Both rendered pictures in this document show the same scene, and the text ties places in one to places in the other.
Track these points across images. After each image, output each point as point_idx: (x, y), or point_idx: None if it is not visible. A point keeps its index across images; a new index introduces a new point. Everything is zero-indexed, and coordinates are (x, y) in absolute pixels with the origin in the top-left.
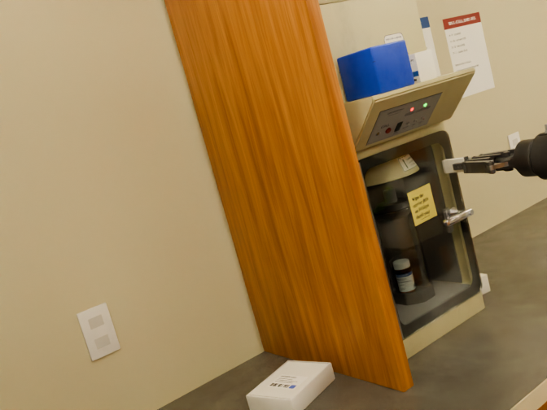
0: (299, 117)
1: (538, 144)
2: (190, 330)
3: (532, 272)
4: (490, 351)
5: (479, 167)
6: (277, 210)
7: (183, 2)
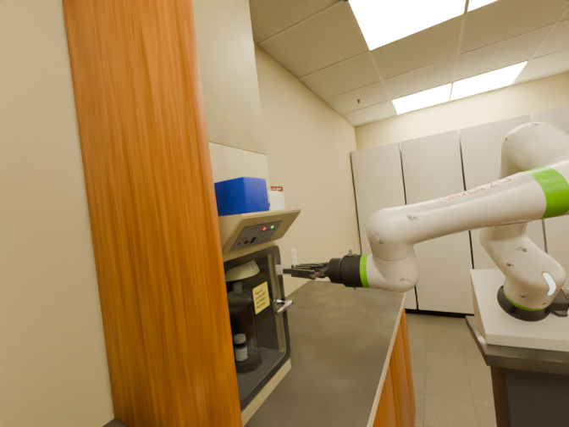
0: (176, 223)
1: (346, 263)
2: (32, 413)
3: (313, 335)
4: (305, 420)
5: (303, 274)
6: (144, 299)
7: (91, 120)
